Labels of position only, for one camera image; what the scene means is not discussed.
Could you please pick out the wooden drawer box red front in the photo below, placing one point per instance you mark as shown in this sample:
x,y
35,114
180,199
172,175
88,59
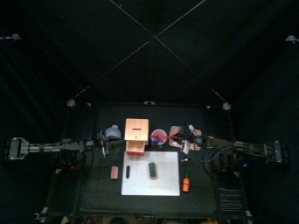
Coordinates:
x,y
136,129

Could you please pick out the red plastic cup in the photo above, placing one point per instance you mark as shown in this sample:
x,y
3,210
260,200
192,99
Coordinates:
x,y
157,132

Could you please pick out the metal frame bracket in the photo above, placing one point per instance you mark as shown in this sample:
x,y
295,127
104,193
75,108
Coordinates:
x,y
225,106
71,102

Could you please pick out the blue toy utensil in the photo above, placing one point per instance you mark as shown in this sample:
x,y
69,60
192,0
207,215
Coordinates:
x,y
153,142

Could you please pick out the white cutting board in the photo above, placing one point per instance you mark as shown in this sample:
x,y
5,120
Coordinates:
x,y
163,180

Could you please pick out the white text label sticker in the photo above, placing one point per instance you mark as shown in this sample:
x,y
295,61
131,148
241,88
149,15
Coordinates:
x,y
229,199

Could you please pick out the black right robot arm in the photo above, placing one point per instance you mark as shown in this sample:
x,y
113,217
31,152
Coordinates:
x,y
248,147

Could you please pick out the metal corner clamp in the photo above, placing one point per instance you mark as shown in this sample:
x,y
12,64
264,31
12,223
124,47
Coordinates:
x,y
291,38
15,37

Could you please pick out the orange toy carrot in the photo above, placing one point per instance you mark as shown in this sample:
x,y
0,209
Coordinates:
x,y
185,184

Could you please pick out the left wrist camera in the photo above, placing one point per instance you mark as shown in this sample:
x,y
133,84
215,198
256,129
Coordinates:
x,y
92,143

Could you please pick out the sushi roll toy block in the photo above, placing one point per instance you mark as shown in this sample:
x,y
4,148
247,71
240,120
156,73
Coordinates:
x,y
152,169

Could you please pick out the salmon nigiri toy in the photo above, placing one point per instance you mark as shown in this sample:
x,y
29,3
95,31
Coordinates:
x,y
113,172

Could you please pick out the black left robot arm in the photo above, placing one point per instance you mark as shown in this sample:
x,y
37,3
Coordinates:
x,y
47,147

